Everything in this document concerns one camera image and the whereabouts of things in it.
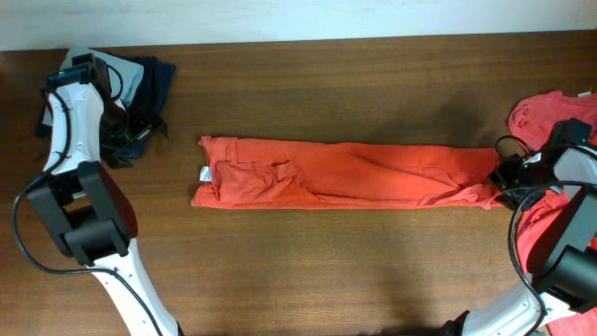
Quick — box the right black camera cable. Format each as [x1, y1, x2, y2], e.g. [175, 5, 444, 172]
[493, 134, 597, 336]

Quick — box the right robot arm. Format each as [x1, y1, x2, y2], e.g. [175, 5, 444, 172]
[440, 119, 596, 336]

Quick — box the red garment at right edge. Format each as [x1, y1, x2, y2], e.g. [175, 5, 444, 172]
[507, 91, 596, 336]

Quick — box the folded light grey garment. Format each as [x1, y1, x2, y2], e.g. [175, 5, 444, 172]
[60, 47, 144, 105]

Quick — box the folded dark navy garment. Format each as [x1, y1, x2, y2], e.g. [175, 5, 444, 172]
[45, 53, 176, 117]

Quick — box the red printed soccer t-shirt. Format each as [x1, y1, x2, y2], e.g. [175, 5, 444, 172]
[191, 136, 498, 210]

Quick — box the black camera cable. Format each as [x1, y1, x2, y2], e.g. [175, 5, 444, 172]
[11, 63, 164, 336]
[493, 134, 597, 336]

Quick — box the left black camera cable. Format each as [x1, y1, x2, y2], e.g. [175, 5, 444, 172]
[11, 63, 164, 336]

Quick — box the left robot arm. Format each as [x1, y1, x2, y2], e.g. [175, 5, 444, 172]
[13, 49, 183, 335]

